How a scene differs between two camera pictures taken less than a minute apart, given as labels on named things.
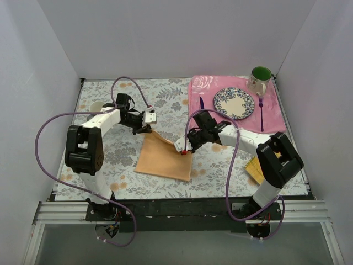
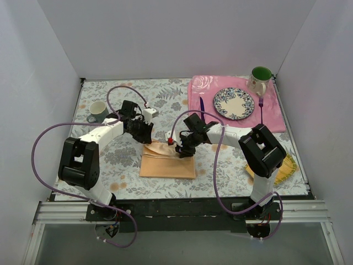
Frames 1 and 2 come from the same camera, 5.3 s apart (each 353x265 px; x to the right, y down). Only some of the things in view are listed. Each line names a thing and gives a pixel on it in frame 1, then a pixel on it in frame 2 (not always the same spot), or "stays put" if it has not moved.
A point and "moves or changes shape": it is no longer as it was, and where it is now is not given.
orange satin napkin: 157,156 moves or changes shape
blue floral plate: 235,102 stays put
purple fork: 261,102 stays put
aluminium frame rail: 289,211 stays put
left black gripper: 142,127 -> 142,130
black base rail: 182,215 stays put
